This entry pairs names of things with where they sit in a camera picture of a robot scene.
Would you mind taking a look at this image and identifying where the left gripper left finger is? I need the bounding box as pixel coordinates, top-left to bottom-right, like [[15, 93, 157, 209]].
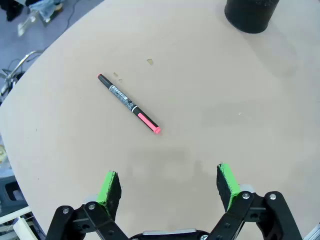
[[45, 170, 130, 240]]

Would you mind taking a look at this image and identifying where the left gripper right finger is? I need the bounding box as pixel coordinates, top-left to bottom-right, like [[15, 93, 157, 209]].
[[206, 163, 303, 240]]

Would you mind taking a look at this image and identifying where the black pen with pink cap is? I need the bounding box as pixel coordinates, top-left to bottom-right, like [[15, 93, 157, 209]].
[[96, 73, 162, 135]]

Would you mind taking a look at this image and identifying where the black cylindrical pen holder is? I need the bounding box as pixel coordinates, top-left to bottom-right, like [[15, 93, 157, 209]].
[[224, 0, 280, 34]]

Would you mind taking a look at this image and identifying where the white cardboard box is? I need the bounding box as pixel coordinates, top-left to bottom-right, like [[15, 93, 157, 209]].
[[12, 215, 39, 240]]

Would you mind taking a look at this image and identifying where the silver aluminium profile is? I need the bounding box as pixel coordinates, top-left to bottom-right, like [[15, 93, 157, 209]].
[[303, 221, 320, 240]]

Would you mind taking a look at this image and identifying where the grey plastic crate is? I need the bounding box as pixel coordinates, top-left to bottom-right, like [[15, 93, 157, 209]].
[[0, 174, 29, 216]]

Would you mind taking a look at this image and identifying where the metal chair base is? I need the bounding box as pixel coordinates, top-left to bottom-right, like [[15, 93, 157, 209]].
[[0, 49, 44, 101]]

